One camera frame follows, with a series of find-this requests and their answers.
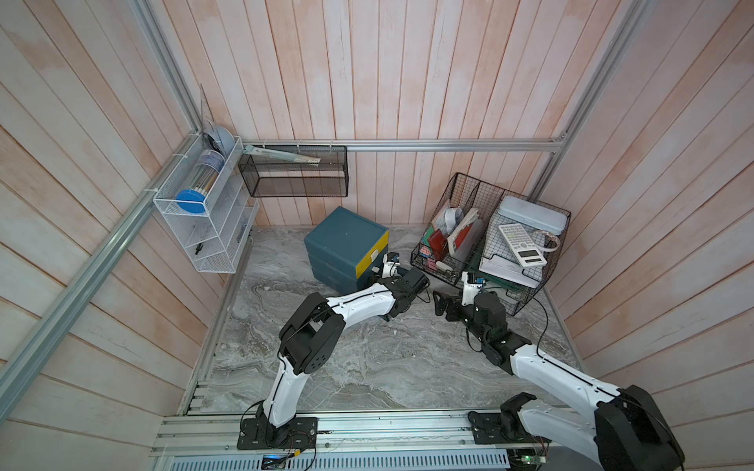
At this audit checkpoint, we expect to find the yellow top drawer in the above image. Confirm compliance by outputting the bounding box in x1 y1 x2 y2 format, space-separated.
355 230 389 278

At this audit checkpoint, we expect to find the teal drawer cabinet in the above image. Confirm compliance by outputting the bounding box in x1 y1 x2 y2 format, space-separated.
304 206 389 294

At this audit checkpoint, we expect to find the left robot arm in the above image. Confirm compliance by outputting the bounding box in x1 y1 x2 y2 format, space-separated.
237 267 429 451

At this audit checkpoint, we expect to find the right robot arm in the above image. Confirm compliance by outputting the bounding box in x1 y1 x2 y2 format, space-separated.
432 292 685 470

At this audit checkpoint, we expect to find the white calculator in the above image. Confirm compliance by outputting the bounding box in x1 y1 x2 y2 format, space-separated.
498 223 547 268

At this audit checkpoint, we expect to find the white pencil case box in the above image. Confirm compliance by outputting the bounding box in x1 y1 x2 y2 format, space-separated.
498 195 567 236

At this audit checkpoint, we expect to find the ruler in mesh basket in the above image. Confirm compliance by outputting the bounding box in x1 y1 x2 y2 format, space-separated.
245 144 321 165

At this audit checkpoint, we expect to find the blue capped clear tube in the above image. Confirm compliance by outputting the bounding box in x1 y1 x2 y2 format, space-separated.
176 149 226 214

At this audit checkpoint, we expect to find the grey round disc on shelf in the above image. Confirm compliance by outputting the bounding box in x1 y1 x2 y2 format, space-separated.
204 125 236 157

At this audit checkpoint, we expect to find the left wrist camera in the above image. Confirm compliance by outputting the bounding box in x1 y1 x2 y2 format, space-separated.
381 252 401 278

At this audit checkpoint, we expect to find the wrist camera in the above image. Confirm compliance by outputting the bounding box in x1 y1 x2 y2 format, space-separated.
381 252 401 278
461 271 486 306

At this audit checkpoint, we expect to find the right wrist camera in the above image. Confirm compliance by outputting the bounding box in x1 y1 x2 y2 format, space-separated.
461 271 486 306

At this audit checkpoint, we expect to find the black wire desk organizer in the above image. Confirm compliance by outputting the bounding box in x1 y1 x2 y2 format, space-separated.
410 173 571 316

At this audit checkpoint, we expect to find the black mesh wall basket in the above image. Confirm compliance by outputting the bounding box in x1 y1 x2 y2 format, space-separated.
238 144 350 198

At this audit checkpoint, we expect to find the white wire wall shelf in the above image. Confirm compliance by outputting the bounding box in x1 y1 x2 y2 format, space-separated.
153 135 259 274

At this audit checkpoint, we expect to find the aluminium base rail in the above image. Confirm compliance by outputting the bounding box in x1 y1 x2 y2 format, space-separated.
146 407 643 471

